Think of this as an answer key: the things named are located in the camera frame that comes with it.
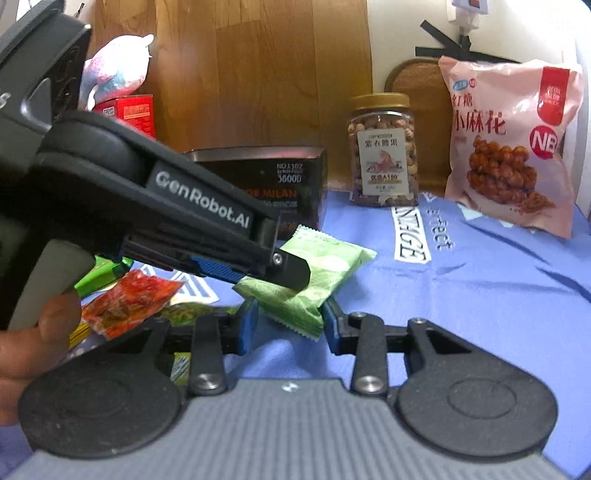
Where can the clear nut jar gold lid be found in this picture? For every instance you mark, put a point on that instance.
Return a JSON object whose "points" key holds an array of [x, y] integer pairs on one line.
{"points": [[383, 152]]}

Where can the blue printed cloth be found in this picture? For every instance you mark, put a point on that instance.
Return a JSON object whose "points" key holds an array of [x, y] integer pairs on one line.
{"points": [[461, 295]]}

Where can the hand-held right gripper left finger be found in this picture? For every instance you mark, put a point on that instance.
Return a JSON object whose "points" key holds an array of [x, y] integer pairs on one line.
{"points": [[247, 324]]}

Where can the light green snack packet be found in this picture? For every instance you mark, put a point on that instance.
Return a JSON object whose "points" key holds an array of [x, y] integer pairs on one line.
{"points": [[328, 263]]}

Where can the pink blue plush toy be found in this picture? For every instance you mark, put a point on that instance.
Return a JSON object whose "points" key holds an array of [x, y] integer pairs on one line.
{"points": [[115, 69]]}

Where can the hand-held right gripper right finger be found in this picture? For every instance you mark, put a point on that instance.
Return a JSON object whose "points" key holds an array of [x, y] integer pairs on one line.
{"points": [[329, 328]]}

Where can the white power strip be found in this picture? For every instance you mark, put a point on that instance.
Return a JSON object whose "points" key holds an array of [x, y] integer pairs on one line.
{"points": [[466, 11]]}

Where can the large wooden board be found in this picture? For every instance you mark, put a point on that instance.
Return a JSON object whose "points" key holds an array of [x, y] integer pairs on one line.
{"points": [[254, 83]]}

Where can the person's left hand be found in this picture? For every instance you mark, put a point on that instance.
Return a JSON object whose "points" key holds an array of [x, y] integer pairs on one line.
{"points": [[55, 323]]}

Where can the tall red box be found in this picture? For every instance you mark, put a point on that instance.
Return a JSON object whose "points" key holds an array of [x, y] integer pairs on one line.
{"points": [[134, 113]]}

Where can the black cardboard box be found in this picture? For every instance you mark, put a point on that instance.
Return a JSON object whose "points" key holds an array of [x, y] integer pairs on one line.
{"points": [[277, 184]]}

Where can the bright green snack packet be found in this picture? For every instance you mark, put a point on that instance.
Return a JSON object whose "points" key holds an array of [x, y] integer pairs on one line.
{"points": [[99, 274]]}

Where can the pink snack bag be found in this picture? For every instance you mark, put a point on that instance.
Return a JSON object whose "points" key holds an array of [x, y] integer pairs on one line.
{"points": [[498, 138]]}

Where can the yellow snack packet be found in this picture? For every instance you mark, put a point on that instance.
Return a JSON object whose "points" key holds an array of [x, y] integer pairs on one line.
{"points": [[78, 339]]}

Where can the red snack packet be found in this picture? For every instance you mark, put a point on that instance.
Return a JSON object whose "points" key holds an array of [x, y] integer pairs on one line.
{"points": [[124, 300]]}

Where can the round wooden tray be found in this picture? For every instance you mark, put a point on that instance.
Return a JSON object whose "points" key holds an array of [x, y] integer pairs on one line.
{"points": [[415, 92]]}

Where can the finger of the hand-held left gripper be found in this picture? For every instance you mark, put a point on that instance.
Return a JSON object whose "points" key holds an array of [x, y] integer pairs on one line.
{"points": [[212, 267], [288, 270]]}

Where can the black tape strip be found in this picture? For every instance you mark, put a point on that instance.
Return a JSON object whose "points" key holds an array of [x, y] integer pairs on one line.
{"points": [[434, 50], [443, 36]]}

